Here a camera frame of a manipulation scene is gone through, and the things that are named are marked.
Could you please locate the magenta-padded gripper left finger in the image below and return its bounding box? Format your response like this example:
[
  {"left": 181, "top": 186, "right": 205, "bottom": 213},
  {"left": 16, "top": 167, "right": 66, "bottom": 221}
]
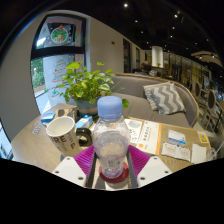
[{"left": 51, "top": 144, "right": 98, "bottom": 189}]

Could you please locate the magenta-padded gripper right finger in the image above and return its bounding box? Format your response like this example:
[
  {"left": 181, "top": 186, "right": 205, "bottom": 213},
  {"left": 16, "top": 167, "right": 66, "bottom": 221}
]
[{"left": 126, "top": 144, "right": 174, "bottom": 189}]

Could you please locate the clear bottle with blue cap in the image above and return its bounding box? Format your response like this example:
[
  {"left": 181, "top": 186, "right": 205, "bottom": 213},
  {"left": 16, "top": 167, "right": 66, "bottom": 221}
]
[{"left": 92, "top": 95, "right": 132, "bottom": 180}]

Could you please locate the white leaflet with orange edge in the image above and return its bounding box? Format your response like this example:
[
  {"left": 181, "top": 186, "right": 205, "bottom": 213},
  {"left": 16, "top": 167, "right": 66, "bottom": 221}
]
[{"left": 136, "top": 120, "right": 163, "bottom": 156}]

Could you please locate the blue and white card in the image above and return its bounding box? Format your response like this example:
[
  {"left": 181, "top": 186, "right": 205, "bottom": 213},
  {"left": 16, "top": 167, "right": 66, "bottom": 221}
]
[{"left": 166, "top": 129, "right": 187, "bottom": 148}]

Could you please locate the white printed leaflet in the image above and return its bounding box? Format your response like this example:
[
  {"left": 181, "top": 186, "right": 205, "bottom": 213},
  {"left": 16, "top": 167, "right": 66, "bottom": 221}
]
[{"left": 123, "top": 118, "right": 145, "bottom": 145}]

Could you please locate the small blue white carton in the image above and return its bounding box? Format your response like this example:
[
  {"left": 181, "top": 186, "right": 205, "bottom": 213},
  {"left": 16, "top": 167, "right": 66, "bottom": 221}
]
[{"left": 75, "top": 114, "right": 94, "bottom": 129}]

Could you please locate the white napkin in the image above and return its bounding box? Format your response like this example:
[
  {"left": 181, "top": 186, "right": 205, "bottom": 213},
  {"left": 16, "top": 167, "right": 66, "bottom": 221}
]
[{"left": 190, "top": 143, "right": 208, "bottom": 164}]

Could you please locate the pill blister pack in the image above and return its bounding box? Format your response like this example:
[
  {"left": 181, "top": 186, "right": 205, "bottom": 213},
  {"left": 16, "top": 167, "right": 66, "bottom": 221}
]
[{"left": 31, "top": 120, "right": 48, "bottom": 135}]

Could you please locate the small blue box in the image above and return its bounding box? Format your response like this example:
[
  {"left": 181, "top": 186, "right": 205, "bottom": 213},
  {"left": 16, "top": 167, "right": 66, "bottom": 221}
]
[{"left": 40, "top": 112, "right": 57, "bottom": 123}]

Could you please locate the yellow card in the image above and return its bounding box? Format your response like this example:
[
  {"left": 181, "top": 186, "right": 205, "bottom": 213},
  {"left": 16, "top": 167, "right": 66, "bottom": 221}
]
[{"left": 197, "top": 131, "right": 211, "bottom": 145}]

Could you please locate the crumpled clear plastic cup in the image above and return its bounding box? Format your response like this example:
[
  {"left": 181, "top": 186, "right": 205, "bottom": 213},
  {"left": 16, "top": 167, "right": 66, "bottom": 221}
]
[{"left": 206, "top": 146, "right": 222, "bottom": 162}]

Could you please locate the grey white chevron pillow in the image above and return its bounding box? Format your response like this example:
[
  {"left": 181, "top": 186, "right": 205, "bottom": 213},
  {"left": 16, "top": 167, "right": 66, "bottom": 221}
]
[{"left": 142, "top": 81, "right": 187, "bottom": 116}]

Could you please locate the green potted plant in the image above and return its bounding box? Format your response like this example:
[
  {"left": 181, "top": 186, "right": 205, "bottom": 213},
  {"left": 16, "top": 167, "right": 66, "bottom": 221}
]
[{"left": 54, "top": 61, "right": 130, "bottom": 118}]

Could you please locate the group of wooden chairs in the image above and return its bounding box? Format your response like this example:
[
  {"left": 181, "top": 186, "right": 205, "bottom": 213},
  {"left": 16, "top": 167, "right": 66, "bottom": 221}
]
[{"left": 189, "top": 79, "right": 224, "bottom": 134}]

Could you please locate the large decorated window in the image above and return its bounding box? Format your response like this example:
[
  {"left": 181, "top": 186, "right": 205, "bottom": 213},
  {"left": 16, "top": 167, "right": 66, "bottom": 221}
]
[{"left": 30, "top": 14, "right": 87, "bottom": 114}]

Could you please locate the person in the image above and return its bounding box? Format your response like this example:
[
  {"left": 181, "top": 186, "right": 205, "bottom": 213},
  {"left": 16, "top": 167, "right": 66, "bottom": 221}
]
[{"left": 138, "top": 60, "right": 158, "bottom": 77}]

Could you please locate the group of ceiling lights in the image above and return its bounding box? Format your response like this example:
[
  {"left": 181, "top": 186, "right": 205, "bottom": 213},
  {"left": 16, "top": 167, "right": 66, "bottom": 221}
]
[{"left": 119, "top": 1, "right": 218, "bottom": 59}]

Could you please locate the white mug with black handle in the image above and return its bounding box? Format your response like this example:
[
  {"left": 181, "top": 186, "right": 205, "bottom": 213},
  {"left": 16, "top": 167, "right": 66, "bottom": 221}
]
[{"left": 45, "top": 115, "right": 93, "bottom": 158}]

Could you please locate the grey sofa with wooden frame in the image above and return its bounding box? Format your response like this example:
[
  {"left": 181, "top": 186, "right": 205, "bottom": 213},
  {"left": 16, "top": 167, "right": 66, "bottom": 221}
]
[{"left": 109, "top": 72, "right": 200, "bottom": 129}]

